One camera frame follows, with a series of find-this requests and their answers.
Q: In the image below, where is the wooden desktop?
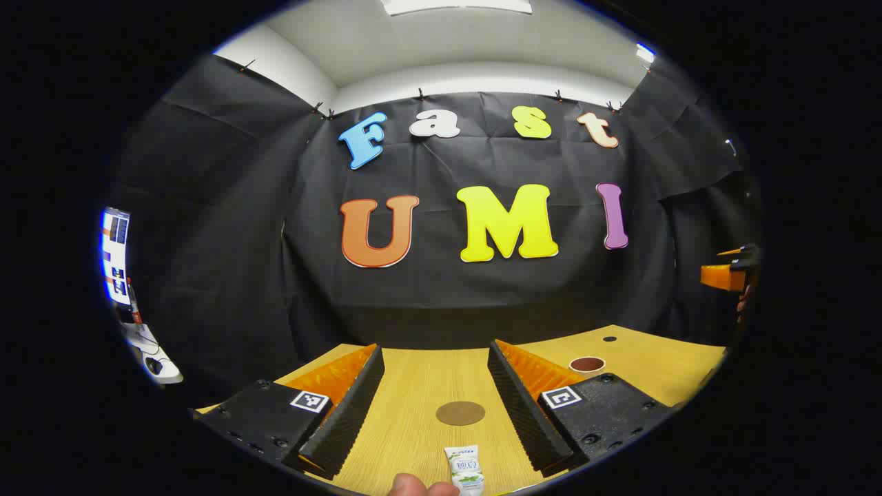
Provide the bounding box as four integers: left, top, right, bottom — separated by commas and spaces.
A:
196, 324, 728, 496

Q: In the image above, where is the bright screen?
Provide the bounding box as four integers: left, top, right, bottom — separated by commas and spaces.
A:
101, 207, 132, 306

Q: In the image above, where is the white side table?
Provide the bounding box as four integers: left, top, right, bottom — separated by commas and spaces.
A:
121, 320, 184, 385

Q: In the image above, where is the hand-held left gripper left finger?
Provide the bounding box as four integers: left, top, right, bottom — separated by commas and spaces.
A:
189, 344, 385, 481

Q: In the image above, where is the black backdrop cloth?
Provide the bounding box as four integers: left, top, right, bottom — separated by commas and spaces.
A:
114, 52, 762, 407

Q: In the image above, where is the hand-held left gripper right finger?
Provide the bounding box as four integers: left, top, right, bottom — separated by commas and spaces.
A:
487, 338, 681, 477

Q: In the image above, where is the round brown coaster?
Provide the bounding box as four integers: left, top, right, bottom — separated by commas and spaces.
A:
435, 401, 486, 426

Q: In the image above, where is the white toothpaste tube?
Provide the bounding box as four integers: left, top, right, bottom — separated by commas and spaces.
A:
444, 445, 485, 496

